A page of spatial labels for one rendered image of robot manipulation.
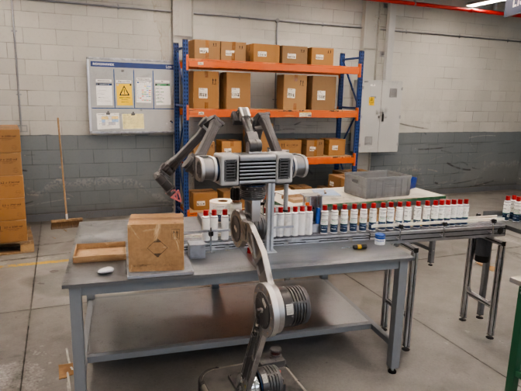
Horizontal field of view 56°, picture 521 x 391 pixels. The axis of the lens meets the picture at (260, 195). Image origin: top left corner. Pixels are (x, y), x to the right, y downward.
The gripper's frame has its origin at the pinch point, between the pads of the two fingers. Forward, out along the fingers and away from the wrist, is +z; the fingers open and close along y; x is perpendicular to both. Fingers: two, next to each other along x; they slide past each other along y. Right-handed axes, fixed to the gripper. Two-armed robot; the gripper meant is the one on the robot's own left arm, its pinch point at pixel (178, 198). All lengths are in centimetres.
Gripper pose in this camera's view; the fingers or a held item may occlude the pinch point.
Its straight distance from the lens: 307.2
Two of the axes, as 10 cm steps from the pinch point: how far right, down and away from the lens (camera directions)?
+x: -7.2, 6.7, -1.8
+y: -3.9, -1.8, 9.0
